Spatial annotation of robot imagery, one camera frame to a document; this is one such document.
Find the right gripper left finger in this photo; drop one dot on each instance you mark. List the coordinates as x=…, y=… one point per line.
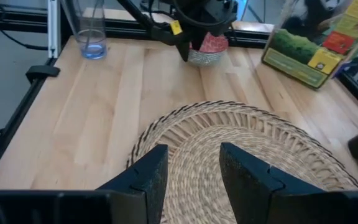
x=148, y=174

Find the black aluminium table frame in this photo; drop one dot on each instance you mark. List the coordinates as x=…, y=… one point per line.
x=11, y=19

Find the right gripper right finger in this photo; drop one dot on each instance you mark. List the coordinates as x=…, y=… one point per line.
x=244, y=180

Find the clear plastic cup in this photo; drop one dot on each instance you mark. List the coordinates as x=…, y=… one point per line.
x=93, y=46

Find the blue white patterned bowl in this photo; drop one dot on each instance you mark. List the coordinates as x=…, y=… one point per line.
x=204, y=59

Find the panda cereal box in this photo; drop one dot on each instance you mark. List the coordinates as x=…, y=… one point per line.
x=294, y=49

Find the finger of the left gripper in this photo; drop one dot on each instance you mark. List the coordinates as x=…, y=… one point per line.
x=184, y=49
x=198, y=43

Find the round woven straw placemat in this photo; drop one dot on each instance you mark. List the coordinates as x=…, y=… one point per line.
x=194, y=161

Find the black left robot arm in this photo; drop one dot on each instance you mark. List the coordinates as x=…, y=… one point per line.
x=137, y=14

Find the black table clamp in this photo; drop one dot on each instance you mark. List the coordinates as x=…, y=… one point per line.
x=42, y=71

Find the white metal post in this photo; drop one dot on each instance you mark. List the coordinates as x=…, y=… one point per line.
x=54, y=28

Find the yellow tag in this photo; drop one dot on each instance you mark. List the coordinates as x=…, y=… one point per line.
x=176, y=27

